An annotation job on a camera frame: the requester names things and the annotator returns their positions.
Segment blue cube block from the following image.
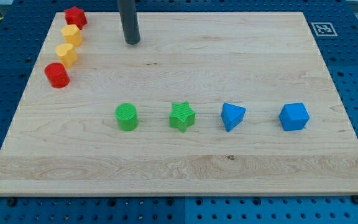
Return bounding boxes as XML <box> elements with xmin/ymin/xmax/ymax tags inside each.
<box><xmin>278</xmin><ymin>103</ymin><xmax>310</xmax><ymax>131</ymax></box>

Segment green star block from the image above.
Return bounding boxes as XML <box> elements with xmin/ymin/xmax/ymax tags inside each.
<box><xmin>169</xmin><ymin>101</ymin><xmax>196</xmax><ymax>133</ymax></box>

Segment light wooden board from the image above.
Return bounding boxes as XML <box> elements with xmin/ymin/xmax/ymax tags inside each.
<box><xmin>0</xmin><ymin>12</ymin><xmax>358</xmax><ymax>197</ymax></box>

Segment green cylinder block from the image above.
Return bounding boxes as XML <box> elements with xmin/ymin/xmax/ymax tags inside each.
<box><xmin>115</xmin><ymin>103</ymin><xmax>139</xmax><ymax>131</ymax></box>

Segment blue triangular prism block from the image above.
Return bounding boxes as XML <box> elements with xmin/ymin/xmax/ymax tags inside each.
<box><xmin>221</xmin><ymin>103</ymin><xmax>246</xmax><ymax>132</ymax></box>

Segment grey cylindrical pointer rod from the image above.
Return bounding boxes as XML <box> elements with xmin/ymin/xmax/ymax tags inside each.
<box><xmin>117</xmin><ymin>0</ymin><xmax>140</xmax><ymax>45</ymax></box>

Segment red cylinder block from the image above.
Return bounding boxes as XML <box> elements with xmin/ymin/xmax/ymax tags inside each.
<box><xmin>44</xmin><ymin>62</ymin><xmax>70</xmax><ymax>88</ymax></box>

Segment yellow heart block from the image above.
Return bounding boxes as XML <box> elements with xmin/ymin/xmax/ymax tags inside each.
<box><xmin>55</xmin><ymin>44</ymin><xmax>78</xmax><ymax>68</ymax></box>

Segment yellow hexagon block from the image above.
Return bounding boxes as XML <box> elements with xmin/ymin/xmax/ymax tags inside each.
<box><xmin>60</xmin><ymin>24</ymin><xmax>83</xmax><ymax>47</ymax></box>

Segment red star block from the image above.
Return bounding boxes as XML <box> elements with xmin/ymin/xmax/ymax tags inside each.
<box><xmin>64</xmin><ymin>6</ymin><xmax>88</xmax><ymax>30</ymax></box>

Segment white fiducial marker tag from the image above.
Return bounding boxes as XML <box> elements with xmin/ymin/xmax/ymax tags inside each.
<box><xmin>311</xmin><ymin>22</ymin><xmax>337</xmax><ymax>37</ymax></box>

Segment black bolt left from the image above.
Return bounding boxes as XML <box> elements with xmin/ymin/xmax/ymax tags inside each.
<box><xmin>6</xmin><ymin>197</ymin><xmax>17</xmax><ymax>207</ymax></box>

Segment black bolt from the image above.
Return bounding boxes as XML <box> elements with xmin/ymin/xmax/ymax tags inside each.
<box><xmin>351</xmin><ymin>195</ymin><xmax>358</xmax><ymax>205</ymax></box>
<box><xmin>6</xmin><ymin>197</ymin><xmax>17</xmax><ymax>207</ymax></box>

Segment black bolt right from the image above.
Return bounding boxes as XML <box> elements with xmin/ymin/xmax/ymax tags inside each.
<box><xmin>351</xmin><ymin>195</ymin><xmax>358</xmax><ymax>205</ymax></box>

